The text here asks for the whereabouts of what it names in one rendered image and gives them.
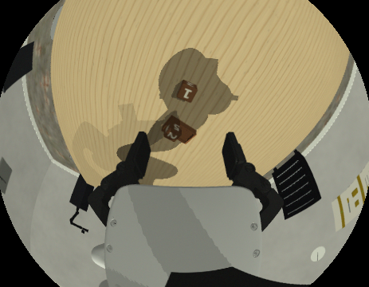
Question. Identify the brown wooden tray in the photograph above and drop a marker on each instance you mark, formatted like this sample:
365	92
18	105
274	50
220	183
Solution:
188	133

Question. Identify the brown number cube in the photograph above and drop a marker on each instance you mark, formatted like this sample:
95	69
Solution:
187	91
172	131

